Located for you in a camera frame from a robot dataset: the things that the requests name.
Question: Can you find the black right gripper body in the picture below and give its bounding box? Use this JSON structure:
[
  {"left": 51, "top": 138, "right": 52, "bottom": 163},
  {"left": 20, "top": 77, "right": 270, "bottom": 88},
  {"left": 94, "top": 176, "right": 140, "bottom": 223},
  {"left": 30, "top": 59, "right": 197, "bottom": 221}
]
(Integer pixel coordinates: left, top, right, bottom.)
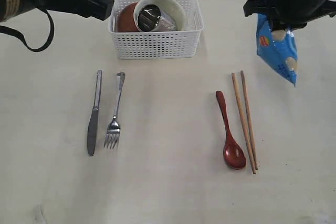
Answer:
[{"left": 243, "top": 0, "right": 335, "bottom": 30}]

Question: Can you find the blue Lay's chips bag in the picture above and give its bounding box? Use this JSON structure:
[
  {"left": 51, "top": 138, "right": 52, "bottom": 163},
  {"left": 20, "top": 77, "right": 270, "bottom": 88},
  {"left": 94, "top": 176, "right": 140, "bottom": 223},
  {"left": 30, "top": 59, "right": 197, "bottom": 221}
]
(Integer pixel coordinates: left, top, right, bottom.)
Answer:
[{"left": 256, "top": 14, "right": 298, "bottom": 85}]

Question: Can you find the shiny steel cup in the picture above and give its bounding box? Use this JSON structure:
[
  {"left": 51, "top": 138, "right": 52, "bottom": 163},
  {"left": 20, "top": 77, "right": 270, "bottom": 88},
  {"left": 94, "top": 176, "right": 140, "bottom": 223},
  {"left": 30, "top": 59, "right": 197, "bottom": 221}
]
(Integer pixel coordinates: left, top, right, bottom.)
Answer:
[{"left": 137, "top": 4, "right": 177, "bottom": 32}]

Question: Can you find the silver metal knife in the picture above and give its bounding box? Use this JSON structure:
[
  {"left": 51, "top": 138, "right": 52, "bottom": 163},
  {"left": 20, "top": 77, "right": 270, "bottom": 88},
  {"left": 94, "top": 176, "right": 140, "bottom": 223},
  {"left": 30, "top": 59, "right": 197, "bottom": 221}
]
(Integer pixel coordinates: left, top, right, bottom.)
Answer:
[{"left": 86, "top": 70, "right": 102, "bottom": 156}]

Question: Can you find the silver metal fork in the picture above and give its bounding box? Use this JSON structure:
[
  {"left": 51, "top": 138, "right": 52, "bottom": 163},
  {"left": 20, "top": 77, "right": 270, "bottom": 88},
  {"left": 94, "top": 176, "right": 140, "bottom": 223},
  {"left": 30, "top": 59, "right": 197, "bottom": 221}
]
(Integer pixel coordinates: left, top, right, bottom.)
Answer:
[{"left": 103, "top": 71, "right": 125, "bottom": 149}]

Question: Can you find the brown wooden spoon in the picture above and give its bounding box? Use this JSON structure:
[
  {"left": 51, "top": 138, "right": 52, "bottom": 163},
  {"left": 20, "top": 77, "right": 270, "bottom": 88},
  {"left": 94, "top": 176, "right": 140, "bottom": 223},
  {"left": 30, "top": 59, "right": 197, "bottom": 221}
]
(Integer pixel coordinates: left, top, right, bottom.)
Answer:
[{"left": 216, "top": 90, "right": 246, "bottom": 170}]

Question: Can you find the brown wooden bowl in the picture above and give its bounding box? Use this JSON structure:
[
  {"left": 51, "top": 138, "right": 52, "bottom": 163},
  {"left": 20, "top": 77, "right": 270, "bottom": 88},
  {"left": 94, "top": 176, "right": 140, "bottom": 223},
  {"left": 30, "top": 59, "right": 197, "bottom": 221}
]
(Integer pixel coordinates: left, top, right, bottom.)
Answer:
[{"left": 117, "top": 2, "right": 139, "bottom": 33}]

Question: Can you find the white ceramic bowl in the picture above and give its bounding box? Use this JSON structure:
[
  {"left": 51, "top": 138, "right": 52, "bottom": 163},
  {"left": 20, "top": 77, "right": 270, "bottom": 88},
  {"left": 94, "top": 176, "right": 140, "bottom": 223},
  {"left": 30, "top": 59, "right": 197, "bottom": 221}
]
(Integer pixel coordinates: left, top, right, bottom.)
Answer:
[{"left": 133, "top": 0, "right": 186, "bottom": 32}]

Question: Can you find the white perforated plastic basket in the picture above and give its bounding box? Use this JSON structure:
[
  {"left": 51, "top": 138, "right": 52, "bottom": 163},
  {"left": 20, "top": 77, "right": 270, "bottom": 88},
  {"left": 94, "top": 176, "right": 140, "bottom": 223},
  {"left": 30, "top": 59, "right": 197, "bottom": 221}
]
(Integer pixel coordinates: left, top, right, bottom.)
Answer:
[{"left": 109, "top": 0, "right": 204, "bottom": 59}]

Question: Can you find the black cable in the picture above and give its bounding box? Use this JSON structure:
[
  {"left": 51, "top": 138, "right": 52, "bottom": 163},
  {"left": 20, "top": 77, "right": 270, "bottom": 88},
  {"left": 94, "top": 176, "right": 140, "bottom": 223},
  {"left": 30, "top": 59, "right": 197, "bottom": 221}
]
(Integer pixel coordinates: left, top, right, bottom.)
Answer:
[{"left": 0, "top": 8, "right": 55, "bottom": 53}]

